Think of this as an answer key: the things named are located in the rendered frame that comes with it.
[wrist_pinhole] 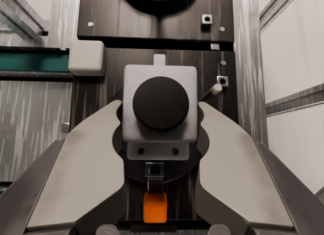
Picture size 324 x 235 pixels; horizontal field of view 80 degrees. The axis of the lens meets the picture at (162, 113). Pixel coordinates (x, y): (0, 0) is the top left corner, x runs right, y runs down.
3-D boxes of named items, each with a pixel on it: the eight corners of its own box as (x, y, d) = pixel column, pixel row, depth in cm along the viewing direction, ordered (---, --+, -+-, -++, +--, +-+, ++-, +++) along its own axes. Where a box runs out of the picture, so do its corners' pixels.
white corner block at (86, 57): (107, 80, 30) (101, 71, 26) (77, 80, 30) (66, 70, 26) (109, 52, 31) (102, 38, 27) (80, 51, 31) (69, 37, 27)
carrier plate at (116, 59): (237, 214, 28) (244, 221, 26) (66, 215, 27) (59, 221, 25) (230, 57, 32) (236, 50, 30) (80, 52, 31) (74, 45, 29)
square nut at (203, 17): (210, 28, 30) (212, 24, 29) (200, 27, 30) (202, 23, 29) (210, 18, 30) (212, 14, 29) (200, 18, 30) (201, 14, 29)
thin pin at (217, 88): (200, 108, 26) (222, 91, 18) (194, 108, 26) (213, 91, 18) (200, 103, 26) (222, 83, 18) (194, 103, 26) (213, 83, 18)
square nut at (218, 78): (225, 89, 29) (228, 87, 28) (215, 88, 29) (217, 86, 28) (225, 78, 29) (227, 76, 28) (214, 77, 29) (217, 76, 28)
